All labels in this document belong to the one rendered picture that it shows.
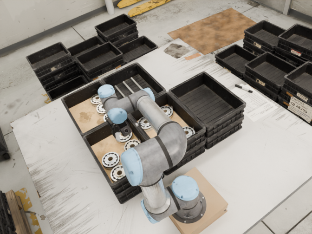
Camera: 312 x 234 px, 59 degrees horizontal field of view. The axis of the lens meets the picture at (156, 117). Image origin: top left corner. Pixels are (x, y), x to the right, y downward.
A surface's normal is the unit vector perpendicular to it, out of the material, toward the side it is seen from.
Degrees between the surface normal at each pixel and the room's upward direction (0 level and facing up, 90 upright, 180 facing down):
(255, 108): 0
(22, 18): 90
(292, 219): 0
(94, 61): 0
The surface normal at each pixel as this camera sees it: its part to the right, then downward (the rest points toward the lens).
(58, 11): 0.55, 0.57
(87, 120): -0.13, -0.66
